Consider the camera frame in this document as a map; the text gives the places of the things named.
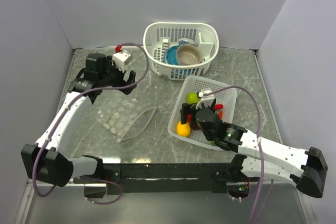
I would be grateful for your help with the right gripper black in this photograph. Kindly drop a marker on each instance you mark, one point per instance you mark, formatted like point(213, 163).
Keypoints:
point(186, 109)

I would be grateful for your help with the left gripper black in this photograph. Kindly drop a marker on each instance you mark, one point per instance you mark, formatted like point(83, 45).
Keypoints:
point(109, 64)

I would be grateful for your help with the fake orange carrot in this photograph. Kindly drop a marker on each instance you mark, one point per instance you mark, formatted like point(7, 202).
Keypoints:
point(220, 114)

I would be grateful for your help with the fake purple beet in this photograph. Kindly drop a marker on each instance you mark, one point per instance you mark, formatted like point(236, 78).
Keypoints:
point(194, 126)

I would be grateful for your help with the fake red chili pepper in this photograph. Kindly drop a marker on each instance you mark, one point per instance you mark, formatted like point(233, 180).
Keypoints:
point(218, 106)

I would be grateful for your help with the fake yellow pear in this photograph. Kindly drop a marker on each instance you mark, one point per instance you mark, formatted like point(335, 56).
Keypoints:
point(183, 130)

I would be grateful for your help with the fake green apple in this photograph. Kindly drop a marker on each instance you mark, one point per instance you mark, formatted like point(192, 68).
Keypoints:
point(192, 98)

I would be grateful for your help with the clear zip top bag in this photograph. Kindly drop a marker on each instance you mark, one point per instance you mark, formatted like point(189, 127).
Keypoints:
point(125, 118)

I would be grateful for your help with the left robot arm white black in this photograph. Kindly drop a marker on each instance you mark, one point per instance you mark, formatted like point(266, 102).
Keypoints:
point(45, 160)

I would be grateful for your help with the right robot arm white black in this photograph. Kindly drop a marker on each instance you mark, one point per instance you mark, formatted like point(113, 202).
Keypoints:
point(306, 169)

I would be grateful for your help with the white dish rack basket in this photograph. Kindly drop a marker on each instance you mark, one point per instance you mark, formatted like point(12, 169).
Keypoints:
point(159, 37)

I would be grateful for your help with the blue plate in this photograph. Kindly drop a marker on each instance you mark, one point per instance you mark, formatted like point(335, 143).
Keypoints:
point(170, 56)

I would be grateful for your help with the beige bowl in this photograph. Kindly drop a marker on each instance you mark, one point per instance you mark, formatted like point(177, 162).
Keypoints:
point(188, 55)

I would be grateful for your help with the blue patterned white bowl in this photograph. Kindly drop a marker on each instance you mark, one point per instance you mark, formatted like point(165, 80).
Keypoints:
point(187, 41)

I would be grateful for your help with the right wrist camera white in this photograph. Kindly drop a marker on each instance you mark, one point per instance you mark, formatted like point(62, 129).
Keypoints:
point(206, 99)

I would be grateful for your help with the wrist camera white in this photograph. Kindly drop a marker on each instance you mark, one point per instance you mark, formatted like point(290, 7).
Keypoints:
point(121, 59)
point(206, 99)

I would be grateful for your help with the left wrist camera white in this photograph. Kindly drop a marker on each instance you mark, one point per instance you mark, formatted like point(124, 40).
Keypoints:
point(121, 59)

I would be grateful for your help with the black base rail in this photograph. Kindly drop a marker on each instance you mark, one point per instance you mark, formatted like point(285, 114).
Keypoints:
point(163, 178)

